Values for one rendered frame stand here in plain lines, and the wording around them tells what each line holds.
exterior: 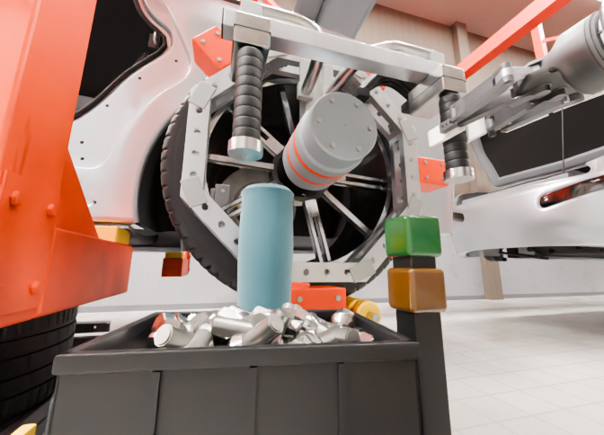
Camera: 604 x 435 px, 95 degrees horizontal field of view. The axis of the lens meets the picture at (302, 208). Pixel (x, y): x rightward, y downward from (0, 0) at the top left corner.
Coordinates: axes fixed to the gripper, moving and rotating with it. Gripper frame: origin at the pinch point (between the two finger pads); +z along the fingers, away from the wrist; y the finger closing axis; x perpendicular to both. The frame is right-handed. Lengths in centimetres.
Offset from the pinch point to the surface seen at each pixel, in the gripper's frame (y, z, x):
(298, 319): -30.2, -11.3, -26.0
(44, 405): -76, 60, -56
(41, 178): -66, 22, -8
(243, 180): -29, 75, 12
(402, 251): -19.9, -10.8, -20.5
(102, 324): -79, 104, -45
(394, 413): -26.3, -17.7, -30.2
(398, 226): -19.9, -10.5, -18.1
